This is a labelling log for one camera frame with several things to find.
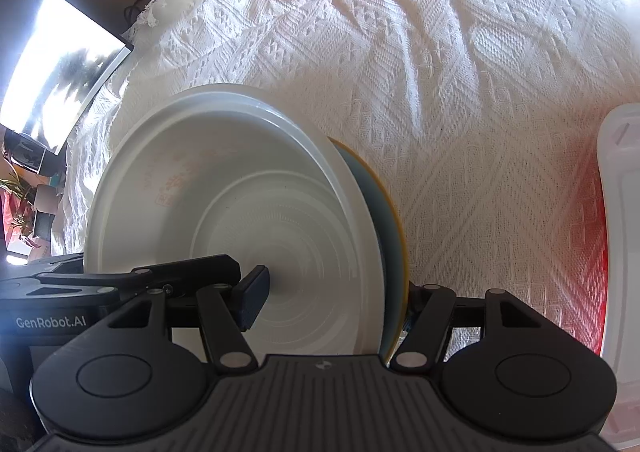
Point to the white plastic bin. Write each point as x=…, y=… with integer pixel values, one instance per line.
x=618, y=160

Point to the yellow rimmed plate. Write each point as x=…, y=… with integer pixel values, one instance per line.
x=392, y=245

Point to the black curved monitor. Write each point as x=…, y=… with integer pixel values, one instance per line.
x=54, y=60

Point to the white woven tablecloth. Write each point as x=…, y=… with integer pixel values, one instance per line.
x=480, y=117

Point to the white plastic bowl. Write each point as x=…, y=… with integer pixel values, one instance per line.
x=223, y=170

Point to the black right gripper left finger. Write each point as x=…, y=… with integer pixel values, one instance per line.
x=139, y=328

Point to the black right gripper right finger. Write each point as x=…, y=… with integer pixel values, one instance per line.
x=504, y=323

